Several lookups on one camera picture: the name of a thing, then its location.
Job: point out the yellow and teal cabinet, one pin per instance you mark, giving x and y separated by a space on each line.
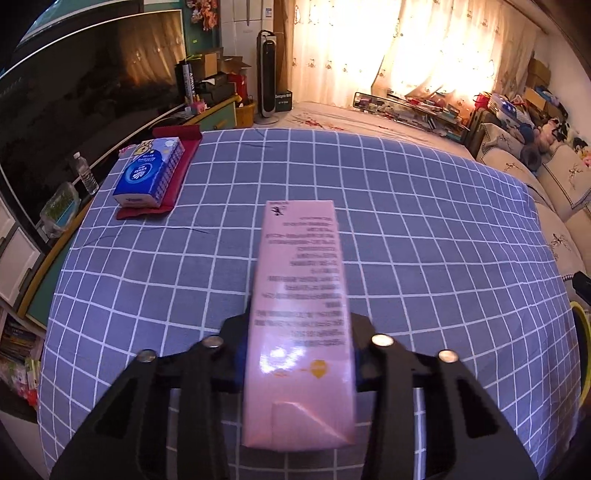
217 117

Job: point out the open cardboard boxes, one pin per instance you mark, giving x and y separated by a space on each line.
214 69

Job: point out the pink milk carton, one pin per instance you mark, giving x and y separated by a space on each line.
300 300

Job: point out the black tube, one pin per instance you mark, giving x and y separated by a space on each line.
187 83

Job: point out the floral floor mat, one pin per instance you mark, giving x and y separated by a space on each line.
346 120

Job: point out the yellow bucket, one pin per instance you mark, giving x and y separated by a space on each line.
246 115

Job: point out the sheer embroidered curtain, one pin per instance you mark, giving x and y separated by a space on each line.
415 46

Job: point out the clear plastic bag with greens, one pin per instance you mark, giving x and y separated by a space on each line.
60 210

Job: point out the black tower fan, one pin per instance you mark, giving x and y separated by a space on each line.
268 78

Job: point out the blue checked tablecloth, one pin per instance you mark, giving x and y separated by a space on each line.
415 240

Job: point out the clear water bottle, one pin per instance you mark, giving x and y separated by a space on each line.
85 175

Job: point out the large curved television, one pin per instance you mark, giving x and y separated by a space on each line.
78 101

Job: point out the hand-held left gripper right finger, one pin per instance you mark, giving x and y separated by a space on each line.
367 360

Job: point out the white standing air conditioner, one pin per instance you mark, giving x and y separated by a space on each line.
247 32

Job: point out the small black box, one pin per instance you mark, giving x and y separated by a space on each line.
284 100

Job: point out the shelf of books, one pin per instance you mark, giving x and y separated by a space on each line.
18 360

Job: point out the pile of plush toys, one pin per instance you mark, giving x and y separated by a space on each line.
565 134

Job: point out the blue tissue pack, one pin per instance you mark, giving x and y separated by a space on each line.
147 173

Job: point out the low glass table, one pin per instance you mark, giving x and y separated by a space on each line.
415 113

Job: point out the hanging flower decoration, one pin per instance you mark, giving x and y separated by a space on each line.
205 11

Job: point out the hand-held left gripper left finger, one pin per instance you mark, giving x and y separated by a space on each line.
226 360

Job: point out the stack of cardboard boxes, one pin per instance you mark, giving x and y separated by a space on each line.
538 76

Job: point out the wooden curtain rod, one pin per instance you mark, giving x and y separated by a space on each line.
531 18

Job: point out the yellow rimmed black bin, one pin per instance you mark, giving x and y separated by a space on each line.
582 318

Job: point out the white drawer unit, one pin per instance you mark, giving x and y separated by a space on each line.
18 258

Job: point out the small pink object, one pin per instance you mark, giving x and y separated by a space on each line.
125 149

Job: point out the pile of bags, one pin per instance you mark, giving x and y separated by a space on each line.
503 106

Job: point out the beige sofa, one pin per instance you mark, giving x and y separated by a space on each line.
563 184

